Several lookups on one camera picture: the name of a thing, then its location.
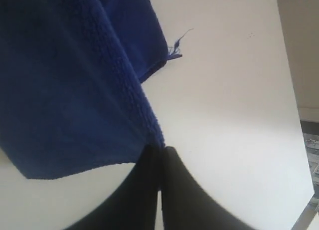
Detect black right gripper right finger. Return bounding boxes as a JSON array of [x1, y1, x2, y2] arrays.
[[160, 147, 252, 230]]

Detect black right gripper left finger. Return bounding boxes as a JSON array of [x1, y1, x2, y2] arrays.
[[68, 146, 161, 230]]

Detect blue cloth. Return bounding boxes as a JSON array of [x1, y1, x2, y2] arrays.
[[0, 0, 180, 180]]

